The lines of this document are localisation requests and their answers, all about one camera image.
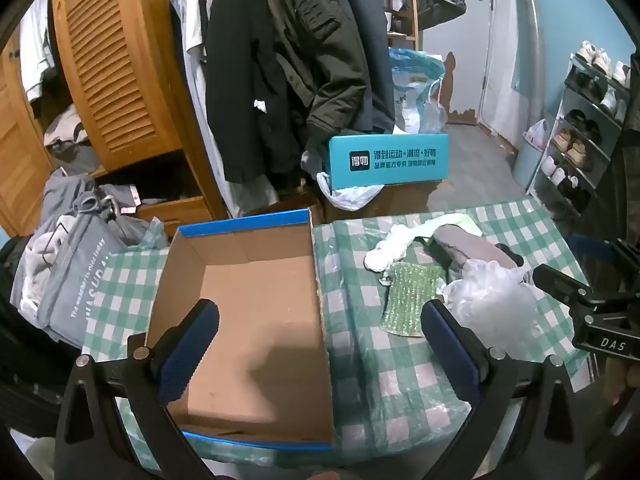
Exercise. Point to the white hanging shirt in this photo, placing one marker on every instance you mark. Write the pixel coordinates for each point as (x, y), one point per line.
(189, 25)

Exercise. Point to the wooden louvre wardrobe door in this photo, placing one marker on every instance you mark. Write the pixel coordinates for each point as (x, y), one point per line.
(115, 60)

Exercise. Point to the white fleece cloth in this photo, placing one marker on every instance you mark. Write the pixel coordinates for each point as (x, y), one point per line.
(30, 270)

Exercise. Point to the white door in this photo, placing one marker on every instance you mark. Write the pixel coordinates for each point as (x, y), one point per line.
(510, 50)

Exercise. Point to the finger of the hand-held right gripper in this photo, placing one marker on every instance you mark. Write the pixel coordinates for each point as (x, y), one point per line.
(597, 249)
(556, 280)

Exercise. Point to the white sock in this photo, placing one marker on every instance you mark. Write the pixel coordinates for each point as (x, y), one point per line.
(382, 257)

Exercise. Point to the grey shoe rack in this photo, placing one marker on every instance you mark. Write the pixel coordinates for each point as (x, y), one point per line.
(607, 155)

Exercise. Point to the wooden shelf rack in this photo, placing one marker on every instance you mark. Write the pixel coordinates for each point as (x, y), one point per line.
(400, 5)

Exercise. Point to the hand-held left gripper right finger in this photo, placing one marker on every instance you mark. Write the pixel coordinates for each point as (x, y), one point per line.
(452, 355)

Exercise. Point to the green plastic bag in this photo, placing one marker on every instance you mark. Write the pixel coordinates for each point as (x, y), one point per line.
(150, 237)

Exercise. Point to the wooden drawer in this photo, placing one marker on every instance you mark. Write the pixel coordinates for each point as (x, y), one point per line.
(175, 210)

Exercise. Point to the black hanging coat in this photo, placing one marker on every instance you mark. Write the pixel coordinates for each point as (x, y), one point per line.
(240, 60)

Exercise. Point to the light green cloth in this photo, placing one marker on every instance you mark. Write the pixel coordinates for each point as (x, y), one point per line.
(457, 221)

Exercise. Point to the grey printed fabric bag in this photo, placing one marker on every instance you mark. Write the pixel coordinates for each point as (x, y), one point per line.
(80, 270)

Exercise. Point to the green sparkly scouring cloth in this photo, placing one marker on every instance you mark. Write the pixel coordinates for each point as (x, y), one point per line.
(410, 300)

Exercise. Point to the wooden wardrobe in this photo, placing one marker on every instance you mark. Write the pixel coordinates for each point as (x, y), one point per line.
(20, 160)

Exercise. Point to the blue white woven bag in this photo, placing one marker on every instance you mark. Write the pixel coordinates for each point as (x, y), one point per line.
(412, 90)

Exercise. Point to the blue-edged cardboard box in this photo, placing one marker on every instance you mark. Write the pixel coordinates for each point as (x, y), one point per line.
(260, 310)

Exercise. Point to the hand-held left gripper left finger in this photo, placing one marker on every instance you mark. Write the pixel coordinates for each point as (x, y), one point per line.
(189, 355)

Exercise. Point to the white bin liner bag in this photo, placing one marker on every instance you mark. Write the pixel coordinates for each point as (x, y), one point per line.
(537, 132)

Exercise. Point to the grey clothes pile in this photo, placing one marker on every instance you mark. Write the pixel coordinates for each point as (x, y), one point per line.
(75, 195)

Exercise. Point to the dark navy hanging coat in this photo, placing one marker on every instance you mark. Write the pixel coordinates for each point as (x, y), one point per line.
(362, 10)

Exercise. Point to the group of assorted shoes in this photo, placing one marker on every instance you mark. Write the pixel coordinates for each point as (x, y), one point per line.
(570, 145)

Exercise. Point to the olive hanging jacket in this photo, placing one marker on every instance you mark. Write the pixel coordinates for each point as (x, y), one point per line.
(320, 35)

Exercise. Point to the green white checked tablecloth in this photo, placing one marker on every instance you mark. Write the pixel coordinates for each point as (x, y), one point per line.
(390, 385)

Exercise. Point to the white plastic bag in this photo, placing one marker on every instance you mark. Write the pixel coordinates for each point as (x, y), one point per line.
(350, 196)

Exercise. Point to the black sock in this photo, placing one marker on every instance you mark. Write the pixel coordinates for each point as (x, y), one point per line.
(512, 257)

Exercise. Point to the teal printed box lid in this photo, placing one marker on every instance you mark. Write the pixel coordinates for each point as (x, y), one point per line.
(390, 160)

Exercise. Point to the light blue bin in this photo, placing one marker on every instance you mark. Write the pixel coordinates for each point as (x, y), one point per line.
(525, 165)

